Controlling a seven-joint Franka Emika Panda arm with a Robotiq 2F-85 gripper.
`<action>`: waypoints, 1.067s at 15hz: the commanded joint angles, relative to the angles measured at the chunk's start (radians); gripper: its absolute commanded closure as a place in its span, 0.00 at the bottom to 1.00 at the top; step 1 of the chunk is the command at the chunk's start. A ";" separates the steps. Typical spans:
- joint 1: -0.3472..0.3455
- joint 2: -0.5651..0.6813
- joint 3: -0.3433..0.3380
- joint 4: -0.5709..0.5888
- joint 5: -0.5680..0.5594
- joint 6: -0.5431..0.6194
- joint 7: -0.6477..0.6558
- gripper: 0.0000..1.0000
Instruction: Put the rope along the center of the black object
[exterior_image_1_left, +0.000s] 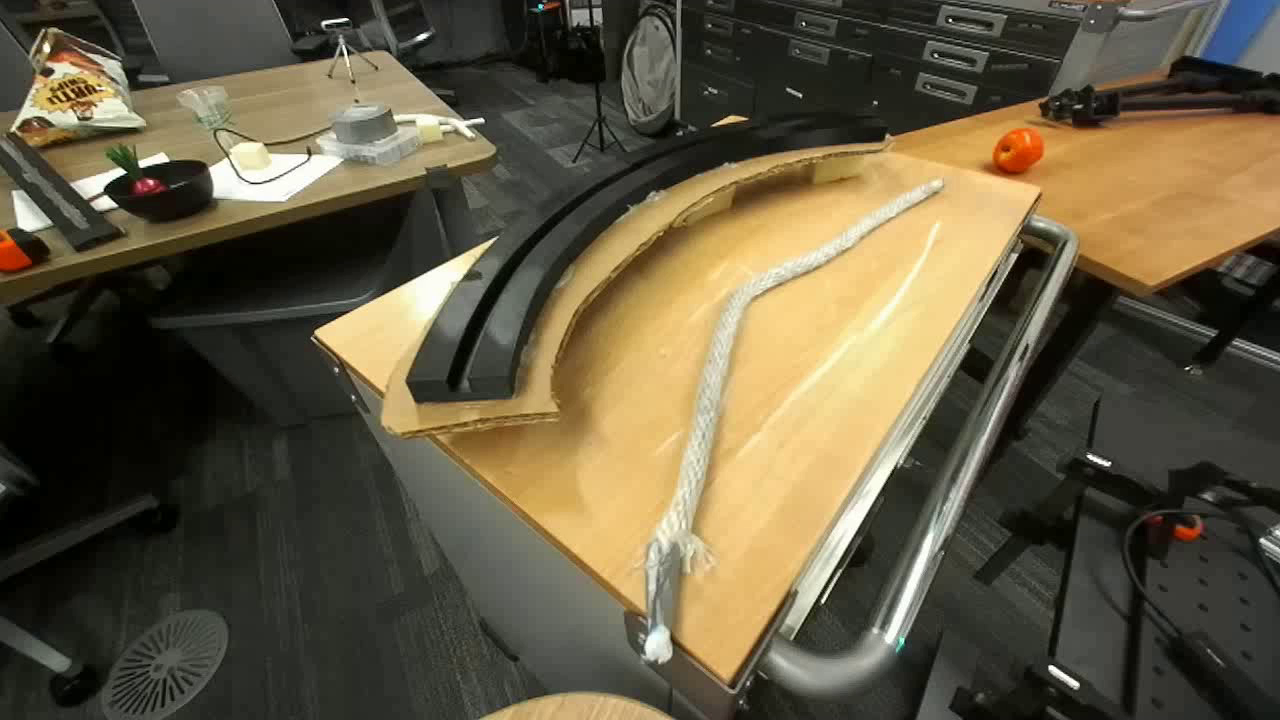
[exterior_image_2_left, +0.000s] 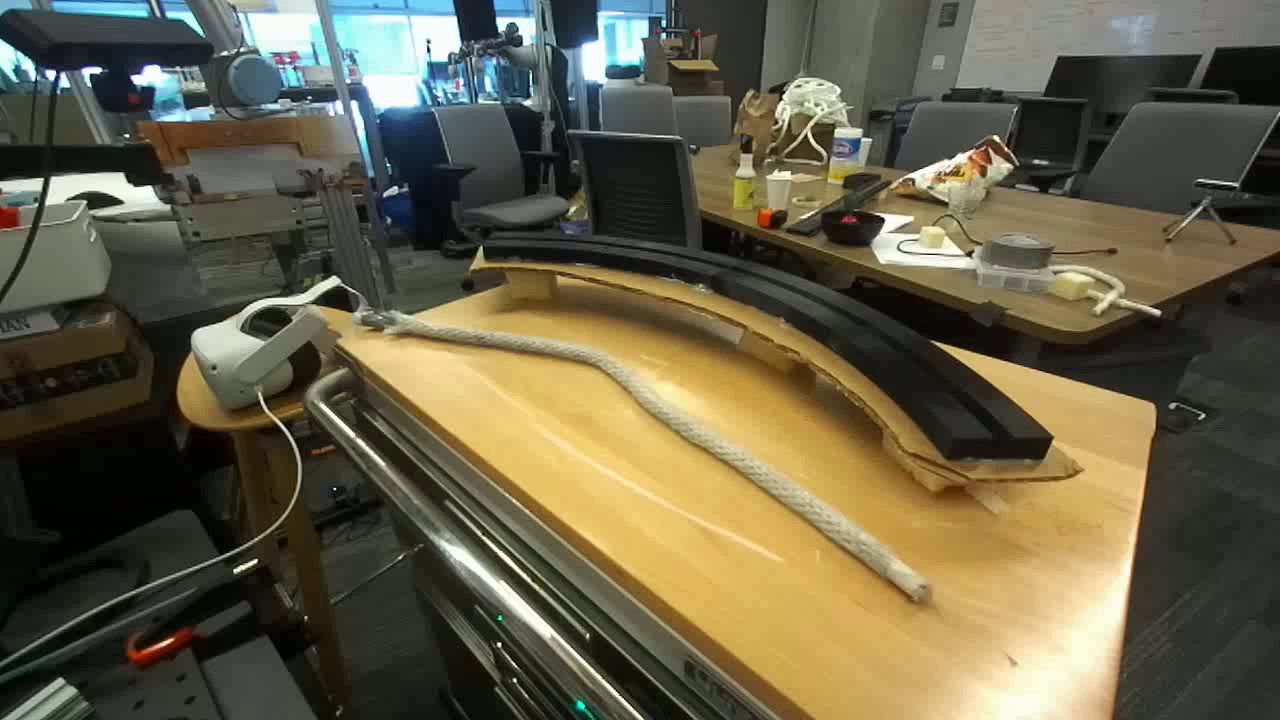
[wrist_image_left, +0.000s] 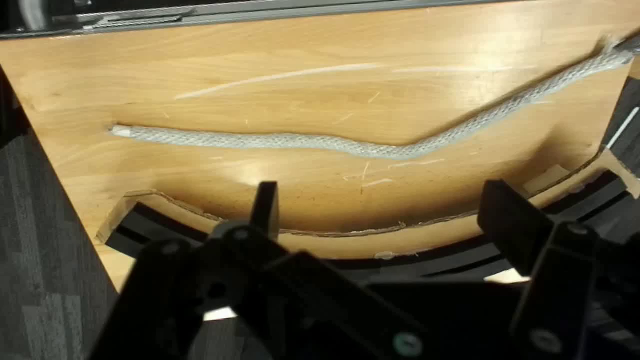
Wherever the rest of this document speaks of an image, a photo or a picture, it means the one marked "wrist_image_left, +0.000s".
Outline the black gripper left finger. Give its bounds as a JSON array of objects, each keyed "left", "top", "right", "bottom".
[{"left": 88, "top": 179, "right": 444, "bottom": 360}]

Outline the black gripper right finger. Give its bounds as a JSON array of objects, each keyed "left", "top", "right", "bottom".
[{"left": 476, "top": 179, "right": 640, "bottom": 360}]

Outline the white braided rope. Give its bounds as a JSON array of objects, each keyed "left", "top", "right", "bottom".
[{"left": 108, "top": 47, "right": 638, "bottom": 162}]

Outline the black curved grooved track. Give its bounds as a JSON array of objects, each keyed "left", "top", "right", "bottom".
[{"left": 103, "top": 166, "right": 640, "bottom": 286}]

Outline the steel cart handle rail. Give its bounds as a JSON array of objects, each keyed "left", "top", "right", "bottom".
[{"left": 0, "top": 0, "right": 516, "bottom": 41}]

